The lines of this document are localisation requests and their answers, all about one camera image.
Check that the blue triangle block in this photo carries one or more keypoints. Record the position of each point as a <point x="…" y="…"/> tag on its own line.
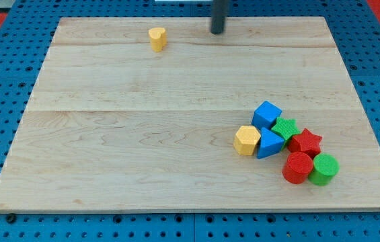
<point x="270" y="144"/>

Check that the yellow hexagon block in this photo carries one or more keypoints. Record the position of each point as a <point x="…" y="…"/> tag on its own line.
<point x="246" y="139"/>

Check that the red star block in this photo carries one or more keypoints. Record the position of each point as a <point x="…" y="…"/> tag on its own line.
<point x="305" y="142"/>

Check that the yellow heart block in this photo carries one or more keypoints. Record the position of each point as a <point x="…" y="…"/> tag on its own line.
<point x="158" y="38"/>

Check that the green star block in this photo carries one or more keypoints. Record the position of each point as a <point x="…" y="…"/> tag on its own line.
<point x="286" y="129"/>

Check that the blue cube block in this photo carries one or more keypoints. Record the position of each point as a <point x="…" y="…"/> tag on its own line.
<point x="265" y="115"/>

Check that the red cylinder block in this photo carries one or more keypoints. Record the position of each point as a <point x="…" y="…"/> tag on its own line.
<point x="297" y="167"/>

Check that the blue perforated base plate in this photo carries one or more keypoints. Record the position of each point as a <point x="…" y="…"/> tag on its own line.
<point x="24" y="39"/>

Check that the green cylinder block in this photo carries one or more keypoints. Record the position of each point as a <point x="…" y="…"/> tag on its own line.
<point x="325" y="167"/>

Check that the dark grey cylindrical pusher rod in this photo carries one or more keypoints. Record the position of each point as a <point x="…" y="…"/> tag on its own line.
<point x="219" y="12"/>

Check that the light wooden board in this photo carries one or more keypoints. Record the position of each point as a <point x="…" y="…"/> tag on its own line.
<point x="112" y="127"/>

